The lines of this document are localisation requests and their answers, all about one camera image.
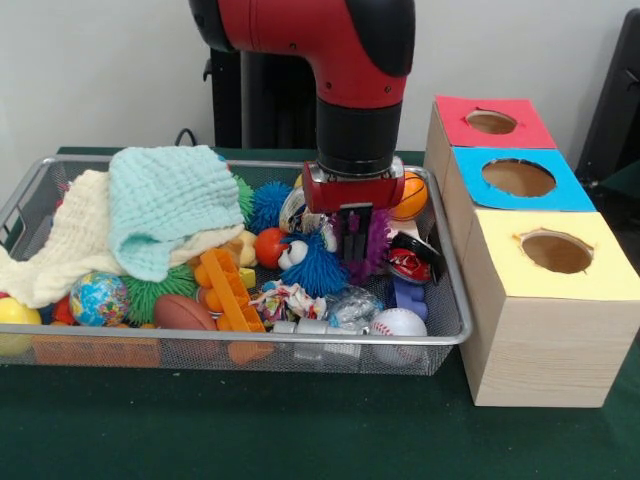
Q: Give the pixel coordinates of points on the dark green table cloth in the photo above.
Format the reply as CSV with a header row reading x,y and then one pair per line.
x,y
300,425

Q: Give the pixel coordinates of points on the mint waffle cloth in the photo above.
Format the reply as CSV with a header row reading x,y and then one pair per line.
x,y
165,200

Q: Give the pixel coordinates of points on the purple spiky rubber ball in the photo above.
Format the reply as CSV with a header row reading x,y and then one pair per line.
x,y
380,245

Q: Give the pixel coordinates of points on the black upright panel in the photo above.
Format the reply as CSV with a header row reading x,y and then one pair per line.
x,y
615,100

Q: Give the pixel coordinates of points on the globe print ball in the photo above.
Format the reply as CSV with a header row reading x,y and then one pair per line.
x,y
100,299

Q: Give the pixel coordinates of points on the orange toy basketball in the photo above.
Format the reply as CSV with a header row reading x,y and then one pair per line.
x,y
416,197

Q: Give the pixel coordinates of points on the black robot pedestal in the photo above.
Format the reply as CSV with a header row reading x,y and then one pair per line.
x,y
270,100

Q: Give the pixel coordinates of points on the blue spiky toy with eyes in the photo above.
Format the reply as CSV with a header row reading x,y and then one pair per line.
x,y
315,270

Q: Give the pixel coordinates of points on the dark green side-table cloth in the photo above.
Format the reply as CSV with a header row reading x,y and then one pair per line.
x,y
625,182

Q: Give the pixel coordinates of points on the cream waffle cloth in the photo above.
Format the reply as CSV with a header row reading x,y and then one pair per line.
x,y
65,250

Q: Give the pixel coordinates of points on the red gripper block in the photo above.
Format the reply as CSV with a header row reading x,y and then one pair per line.
x,y
355,194

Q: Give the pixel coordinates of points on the orange plastic building brick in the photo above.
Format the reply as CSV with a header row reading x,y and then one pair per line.
x,y
232,295

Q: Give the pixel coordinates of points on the shallow silver mesh bin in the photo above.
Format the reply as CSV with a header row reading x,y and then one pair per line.
x,y
200,355

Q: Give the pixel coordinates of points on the white toy baseball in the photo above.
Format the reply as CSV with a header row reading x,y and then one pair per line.
x,y
399,322

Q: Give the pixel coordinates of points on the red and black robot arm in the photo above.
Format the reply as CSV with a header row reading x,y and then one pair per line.
x,y
350,60

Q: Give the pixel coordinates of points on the silver drink can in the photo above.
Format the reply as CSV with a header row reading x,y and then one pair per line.
x,y
292,210

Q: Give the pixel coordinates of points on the blue spiky rubber ball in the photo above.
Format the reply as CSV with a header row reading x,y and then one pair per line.
x,y
272,205

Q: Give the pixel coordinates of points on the brown toy football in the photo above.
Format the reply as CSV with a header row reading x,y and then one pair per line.
x,y
182,312

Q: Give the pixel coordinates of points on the wooden box with three holes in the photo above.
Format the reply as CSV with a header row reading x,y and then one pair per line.
x,y
540,350

